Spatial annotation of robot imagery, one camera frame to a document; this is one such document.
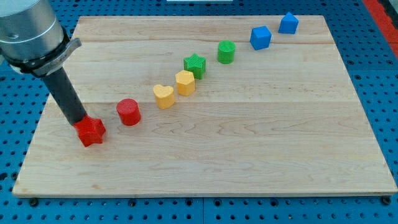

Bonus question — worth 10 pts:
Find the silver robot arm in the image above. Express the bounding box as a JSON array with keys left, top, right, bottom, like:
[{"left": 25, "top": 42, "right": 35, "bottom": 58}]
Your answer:
[{"left": 1, "top": 0, "right": 81, "bottom": 77}]

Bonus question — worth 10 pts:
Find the green star block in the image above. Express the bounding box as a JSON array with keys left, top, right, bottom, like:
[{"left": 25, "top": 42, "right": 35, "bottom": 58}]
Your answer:
[{"left": 183, "top": 54, "right": 206, "bottom": 80}]

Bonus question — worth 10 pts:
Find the red star block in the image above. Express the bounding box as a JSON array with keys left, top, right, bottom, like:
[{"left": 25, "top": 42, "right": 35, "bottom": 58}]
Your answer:
[{"left": 73, "top": 115, "right": 106, "bottom": 147}]

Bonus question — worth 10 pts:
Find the light wooden board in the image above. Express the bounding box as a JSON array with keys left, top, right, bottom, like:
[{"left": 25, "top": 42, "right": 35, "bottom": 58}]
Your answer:
[{"left": 13, "top": 16, "right": 397, "bottom": 198}]

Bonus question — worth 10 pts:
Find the yellow hexagon block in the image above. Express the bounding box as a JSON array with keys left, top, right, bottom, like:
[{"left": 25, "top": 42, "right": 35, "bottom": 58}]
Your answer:
[{"left": 175, "top": 70, "right": 195, "bottom": 96}]

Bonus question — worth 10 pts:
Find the yellow heart block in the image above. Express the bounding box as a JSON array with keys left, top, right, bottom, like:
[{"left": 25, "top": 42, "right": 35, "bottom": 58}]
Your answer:
[{"left": 153, "top": 85, "right": 175, "bottom": 109}]

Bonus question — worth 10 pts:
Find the green cylinder block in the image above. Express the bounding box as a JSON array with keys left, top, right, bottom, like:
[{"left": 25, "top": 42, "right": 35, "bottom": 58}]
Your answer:
[{"left": 217, "top": 40, "right": 236, "bottom": 64}]

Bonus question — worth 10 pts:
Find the red cylinder block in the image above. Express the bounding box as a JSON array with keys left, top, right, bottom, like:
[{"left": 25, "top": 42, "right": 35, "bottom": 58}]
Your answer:
[{"left": 116, "top": 98, "right": 141, "bottom": 126}]

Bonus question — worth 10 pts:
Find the blue cube block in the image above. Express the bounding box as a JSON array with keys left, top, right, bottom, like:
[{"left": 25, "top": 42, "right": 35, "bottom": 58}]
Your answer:
[{"left": 250, "top": 26, "right": 272, "bottom": 50}]

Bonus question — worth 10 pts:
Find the blue pentagon block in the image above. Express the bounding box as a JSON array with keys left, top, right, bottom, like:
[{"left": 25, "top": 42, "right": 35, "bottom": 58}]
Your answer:
[{"left": 278, "top": 12, "right": 299, "bottom": 34}]

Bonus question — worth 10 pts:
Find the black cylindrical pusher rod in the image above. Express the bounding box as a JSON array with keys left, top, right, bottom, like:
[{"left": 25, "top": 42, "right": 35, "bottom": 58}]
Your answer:
[{"left": 42, "top": 67, "right": 86, "bottom": 126}]

